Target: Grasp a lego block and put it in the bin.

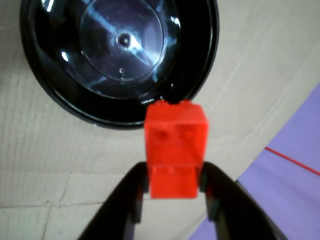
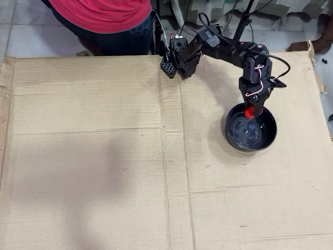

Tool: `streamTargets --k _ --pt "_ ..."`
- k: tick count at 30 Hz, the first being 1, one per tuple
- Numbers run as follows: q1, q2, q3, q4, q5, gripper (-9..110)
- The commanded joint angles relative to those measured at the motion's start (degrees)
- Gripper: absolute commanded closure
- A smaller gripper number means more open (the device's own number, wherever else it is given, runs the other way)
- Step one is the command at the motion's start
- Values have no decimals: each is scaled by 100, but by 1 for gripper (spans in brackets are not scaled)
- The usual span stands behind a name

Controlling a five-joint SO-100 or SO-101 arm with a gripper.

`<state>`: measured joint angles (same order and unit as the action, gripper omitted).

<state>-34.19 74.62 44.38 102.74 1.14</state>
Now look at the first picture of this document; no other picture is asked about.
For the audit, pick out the brown corrugated cardboard sheet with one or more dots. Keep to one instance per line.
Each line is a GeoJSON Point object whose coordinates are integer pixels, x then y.
{"type": "Point", "coordinates": [50, 162]}

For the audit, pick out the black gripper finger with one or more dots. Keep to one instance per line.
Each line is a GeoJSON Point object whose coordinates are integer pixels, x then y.
{"type": "Point", "coordinates": [117, 207]}
{"type": "Point", "coordinates": [235, 212]}

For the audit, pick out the black round plastic bowl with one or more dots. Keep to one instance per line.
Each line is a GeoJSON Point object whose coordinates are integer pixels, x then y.
{"type": "Point", "coordinates": [120, 50]}

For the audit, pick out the red lego block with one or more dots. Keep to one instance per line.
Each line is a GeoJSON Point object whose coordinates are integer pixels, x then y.
{"type": "Point", "coordinates": [175, 150]}

